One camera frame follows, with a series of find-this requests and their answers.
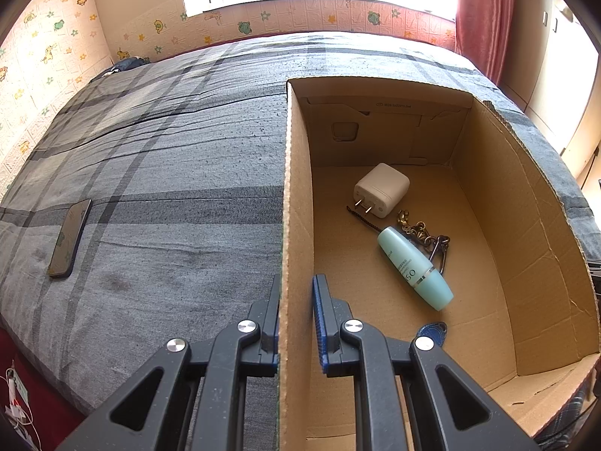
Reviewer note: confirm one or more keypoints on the teal lotion bottle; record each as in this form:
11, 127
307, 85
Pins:
413, 268

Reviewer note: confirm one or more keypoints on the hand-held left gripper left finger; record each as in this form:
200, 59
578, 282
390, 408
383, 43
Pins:
267, 333

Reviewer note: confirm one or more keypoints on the dark blue cloth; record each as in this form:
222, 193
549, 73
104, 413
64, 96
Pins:
129, 63

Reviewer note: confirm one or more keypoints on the brown cardboard box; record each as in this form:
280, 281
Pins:
516, 244

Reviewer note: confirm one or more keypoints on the white power strip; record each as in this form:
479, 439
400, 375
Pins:
21, 392

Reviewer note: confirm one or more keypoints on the cream wardrobe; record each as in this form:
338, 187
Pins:
554, 80

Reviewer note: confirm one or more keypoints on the red curtain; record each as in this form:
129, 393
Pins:
483, 19

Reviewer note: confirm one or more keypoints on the large white charger plug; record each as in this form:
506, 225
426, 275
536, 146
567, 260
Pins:
382, 185

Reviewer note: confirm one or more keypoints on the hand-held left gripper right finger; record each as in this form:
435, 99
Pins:
320, 324

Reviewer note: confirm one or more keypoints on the red mattress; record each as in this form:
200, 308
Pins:
37, 366

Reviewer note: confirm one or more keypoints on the black smartphone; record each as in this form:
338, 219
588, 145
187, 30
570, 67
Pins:
68, 239

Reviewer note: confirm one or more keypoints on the blue key fob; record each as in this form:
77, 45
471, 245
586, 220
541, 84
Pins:
434, 331

